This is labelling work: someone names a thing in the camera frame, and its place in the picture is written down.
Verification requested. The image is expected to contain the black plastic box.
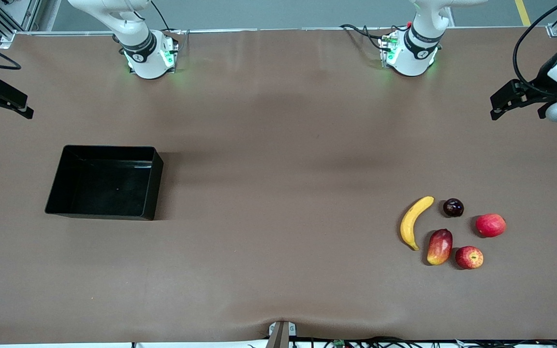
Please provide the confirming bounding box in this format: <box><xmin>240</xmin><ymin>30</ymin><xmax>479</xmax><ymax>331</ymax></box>
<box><xmin>44</xmin><ymin>145</ymin><xmax>164</xmax><ymax>221</ymax></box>

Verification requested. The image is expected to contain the red apple with yellow patches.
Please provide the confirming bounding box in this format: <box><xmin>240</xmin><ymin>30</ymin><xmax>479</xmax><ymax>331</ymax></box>
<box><xmin>455</xmin><ymin>246</ymin><xmax>484</xmax><ymax>270</ymax></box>

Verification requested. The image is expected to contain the plain red apple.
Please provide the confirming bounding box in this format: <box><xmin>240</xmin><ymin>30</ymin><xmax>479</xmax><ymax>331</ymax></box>
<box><xmin>475</xmin><ymin>213</ymin><xmax>507</xmax><ymax>238</ymax></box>

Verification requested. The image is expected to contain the yellow banana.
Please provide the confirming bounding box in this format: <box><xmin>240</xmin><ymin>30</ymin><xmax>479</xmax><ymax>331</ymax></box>
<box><xmin>400</xmin><ymin>196</ymin><xmax>435</xmax><ymax>251</ymax></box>

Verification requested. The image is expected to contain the dark purple plum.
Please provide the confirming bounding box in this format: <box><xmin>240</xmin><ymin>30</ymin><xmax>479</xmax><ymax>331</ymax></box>
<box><xmin>442</xmin><ymin>198</ymin><xmax>465</xmax><ymax>218</ymax></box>

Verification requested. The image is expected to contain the red yellow mango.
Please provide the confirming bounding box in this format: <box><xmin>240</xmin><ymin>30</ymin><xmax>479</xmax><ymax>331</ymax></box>
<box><xmin>426</xmin><ymin>229</ymin><xmax>454</xmax><ymax>266</ymax></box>

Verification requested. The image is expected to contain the brown table cover sheet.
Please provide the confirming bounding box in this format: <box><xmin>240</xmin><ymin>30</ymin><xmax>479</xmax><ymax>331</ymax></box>
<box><xmin>0</xmin><ymin>27</ymin><xmax>557</xmax><ymax>345</ymax></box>

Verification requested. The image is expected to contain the black left arm base cable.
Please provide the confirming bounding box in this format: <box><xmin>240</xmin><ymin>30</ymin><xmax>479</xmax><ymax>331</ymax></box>
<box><xmin>339</xmin><ymin>22</ymin><xmax>407</xmax><ymax>54</ymax></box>

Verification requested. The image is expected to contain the black arm base cable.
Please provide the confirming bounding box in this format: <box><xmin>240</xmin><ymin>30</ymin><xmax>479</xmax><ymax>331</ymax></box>
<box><xmin>150</xmin><ymin>0</ymin><xmax>173</xmax><ymax>32</ymax></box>
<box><xmin>339</xmin><ymin>22</ymin><xmax>407</xmax><ymax>54</ymax></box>

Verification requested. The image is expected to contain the black right arm base cable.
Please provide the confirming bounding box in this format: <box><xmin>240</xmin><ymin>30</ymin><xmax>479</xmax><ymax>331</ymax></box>
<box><xmin>150</xmin><ymin>0</ymin><xmax>173</xmax><ymax>32</ymax></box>

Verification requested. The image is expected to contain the black cable along table edge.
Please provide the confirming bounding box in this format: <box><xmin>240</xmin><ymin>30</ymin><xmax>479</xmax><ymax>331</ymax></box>
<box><xmin>291</xmin><ymin>335</ymin><xmax>557</xmax><ymax>348</ymax></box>

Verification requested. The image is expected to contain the metal clamp bracket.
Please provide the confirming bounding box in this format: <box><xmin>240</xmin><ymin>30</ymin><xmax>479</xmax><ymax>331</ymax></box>
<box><xmin>265</xmin><ymin>320</ymin><xmax>297</xmax><ymax>348</ymax></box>

